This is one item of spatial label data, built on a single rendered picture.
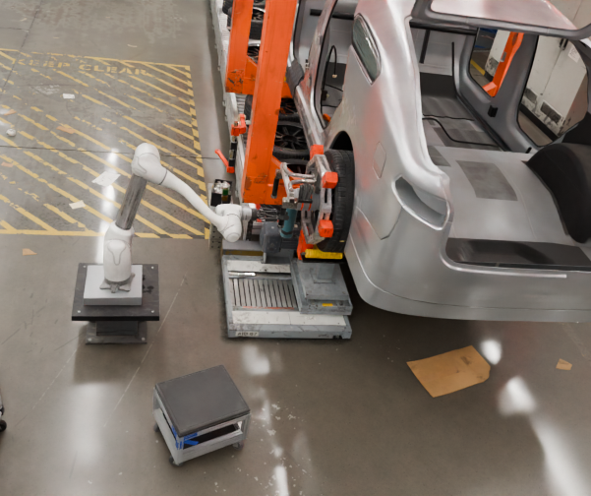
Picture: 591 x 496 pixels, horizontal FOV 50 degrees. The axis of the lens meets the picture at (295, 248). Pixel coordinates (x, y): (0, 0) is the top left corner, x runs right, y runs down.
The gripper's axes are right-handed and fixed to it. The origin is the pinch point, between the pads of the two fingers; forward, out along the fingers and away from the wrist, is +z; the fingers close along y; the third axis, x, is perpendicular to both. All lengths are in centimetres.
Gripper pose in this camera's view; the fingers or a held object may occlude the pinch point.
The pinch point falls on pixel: (282, 216)
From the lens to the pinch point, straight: 387.1
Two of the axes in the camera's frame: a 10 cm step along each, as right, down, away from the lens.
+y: 1.5, 6.0, -7.9
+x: 1.7, -8.0, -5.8
